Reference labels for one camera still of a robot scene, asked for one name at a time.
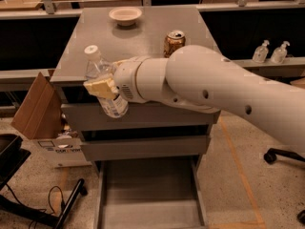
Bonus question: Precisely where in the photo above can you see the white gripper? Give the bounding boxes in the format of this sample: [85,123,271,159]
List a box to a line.
[84,56,149,103]

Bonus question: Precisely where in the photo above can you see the clear plastic water bottle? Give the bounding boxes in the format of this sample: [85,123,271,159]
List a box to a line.
[84,45,128,118]

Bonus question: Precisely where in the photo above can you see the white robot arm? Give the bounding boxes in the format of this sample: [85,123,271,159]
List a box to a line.
[84,45,305,153]

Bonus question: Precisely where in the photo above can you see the grey top drawer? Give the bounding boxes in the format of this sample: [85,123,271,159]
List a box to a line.
[61,100,220,131]

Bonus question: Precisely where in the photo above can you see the grey drawer cabinet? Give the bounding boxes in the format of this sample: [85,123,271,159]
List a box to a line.
[50,5,234,164]

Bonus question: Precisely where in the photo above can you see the grey middle drawer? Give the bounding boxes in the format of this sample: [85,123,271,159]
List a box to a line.
[81,135,211,161]

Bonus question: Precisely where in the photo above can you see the grey open bottom drawer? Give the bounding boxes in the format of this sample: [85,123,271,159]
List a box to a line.
[93,156,208,229]

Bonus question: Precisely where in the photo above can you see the left sanitizer pump bottle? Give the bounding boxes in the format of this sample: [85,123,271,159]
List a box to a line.
[253,40,270,63]

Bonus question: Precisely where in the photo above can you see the sanitizer pump bottle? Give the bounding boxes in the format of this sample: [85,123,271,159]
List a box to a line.
[271,41,290,64]
[253,40,270,63]

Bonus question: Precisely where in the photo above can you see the right sanitizer pump bottle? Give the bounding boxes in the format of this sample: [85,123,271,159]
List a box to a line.
[271,41,290,64]

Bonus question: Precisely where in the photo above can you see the white ceramic bowl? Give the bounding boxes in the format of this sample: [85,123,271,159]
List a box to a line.
[109,7,142,27]

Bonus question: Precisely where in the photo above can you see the gold soda can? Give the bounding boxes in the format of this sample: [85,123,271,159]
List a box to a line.
[164,30,186,58]

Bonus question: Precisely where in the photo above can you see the brown cardboard box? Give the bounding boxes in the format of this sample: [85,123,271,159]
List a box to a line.
[11,73,91,168]

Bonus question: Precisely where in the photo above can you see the black bin at left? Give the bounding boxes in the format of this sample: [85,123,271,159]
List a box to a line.
[0,134,31,190]

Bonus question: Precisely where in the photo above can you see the black stand base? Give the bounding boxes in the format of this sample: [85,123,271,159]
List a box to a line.
[0,178,87,229]

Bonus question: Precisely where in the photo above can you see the black office chair base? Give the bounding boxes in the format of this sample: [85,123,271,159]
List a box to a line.
[263,148,305,225]

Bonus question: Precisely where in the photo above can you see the black cable on floor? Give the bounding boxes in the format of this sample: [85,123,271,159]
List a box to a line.
[4,183,67,229]

